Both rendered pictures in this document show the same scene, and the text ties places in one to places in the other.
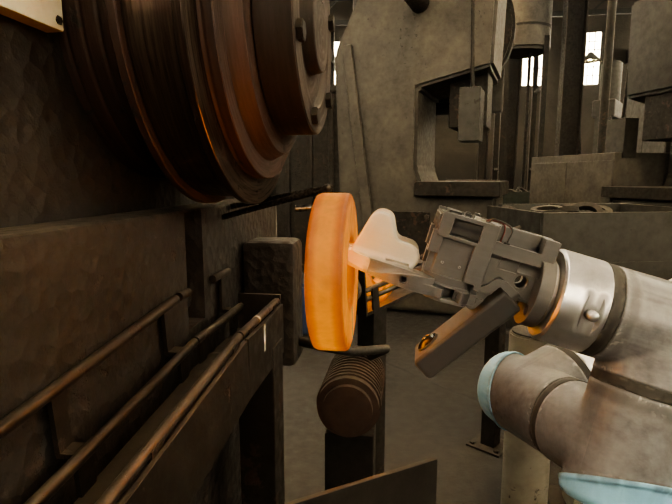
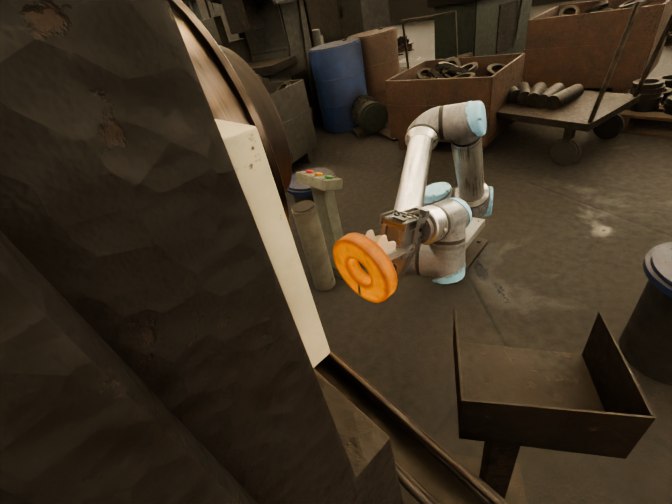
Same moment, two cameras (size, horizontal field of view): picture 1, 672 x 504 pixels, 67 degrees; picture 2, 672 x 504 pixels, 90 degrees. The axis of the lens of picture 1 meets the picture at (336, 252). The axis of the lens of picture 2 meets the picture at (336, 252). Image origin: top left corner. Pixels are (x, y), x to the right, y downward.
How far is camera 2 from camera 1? 0.56 m
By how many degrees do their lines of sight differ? 48
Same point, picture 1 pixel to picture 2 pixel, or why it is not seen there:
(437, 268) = (404, 244)
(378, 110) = not seen: hidden behind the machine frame
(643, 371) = (455, 236)
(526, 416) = (413, 267)
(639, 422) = (458, 252)
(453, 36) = not seen: outside the picture
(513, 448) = (316, 262)
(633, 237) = not seen: hidden behind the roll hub
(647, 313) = (454, 219)
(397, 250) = (389, 246)
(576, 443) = (440, 268)
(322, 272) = (391, 277)
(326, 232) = (384, 261)
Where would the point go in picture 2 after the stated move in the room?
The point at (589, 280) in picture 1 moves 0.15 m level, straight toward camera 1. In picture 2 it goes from (441, 218) to (489, 249)
